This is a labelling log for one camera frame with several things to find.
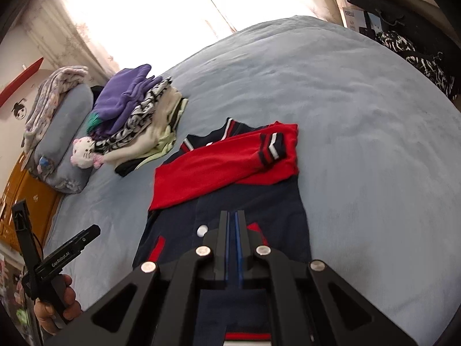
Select white and pink plush cat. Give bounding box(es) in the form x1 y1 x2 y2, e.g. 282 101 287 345
70 136 105 170

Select person's left hand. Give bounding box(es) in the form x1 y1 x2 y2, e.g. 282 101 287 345
34 274 83 336

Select wooden headboard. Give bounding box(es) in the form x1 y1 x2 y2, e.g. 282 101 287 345
0 151 65 256

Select purple folded garment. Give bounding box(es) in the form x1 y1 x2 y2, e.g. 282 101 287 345
86 64 163 138

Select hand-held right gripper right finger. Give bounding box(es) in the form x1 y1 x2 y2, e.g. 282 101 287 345
236 210 401 346

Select navy and red varsity jacket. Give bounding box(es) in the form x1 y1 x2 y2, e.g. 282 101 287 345
133 117 312 346

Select light green folded garment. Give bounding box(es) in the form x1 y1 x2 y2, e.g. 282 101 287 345
137 97 189 170

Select pale floral folded blanket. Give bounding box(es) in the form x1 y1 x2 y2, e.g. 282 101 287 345
22 65 89 148

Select black fuzzy cloth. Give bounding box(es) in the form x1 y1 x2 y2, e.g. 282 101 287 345
90 86 105 109

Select floral sheer curtain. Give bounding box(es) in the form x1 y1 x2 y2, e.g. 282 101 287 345
22 0 119 80

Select black folded garment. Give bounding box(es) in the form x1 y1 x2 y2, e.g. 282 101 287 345
115 160 145 178

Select floral printed cloth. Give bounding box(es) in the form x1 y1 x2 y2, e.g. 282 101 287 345
0 252 40 346

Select white printed carton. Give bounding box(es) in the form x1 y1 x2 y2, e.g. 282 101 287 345
342 6 383 37

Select cartoon face wall sticker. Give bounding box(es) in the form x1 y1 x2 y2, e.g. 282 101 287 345
12 97 29 120

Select long black case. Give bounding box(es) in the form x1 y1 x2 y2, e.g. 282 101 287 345
347 0 461 98

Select grey pillows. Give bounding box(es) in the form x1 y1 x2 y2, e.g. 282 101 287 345
29 84 95 195

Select black and white patterned cloth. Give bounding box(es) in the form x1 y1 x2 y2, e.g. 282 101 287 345
375 31 458 99

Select blue fleece bed blanket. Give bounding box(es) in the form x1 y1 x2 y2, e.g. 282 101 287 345
34 15 461 346

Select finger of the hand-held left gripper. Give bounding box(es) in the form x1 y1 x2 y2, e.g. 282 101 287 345
12 200 44 276

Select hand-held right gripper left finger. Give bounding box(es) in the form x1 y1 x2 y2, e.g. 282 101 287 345
43 210 233 346

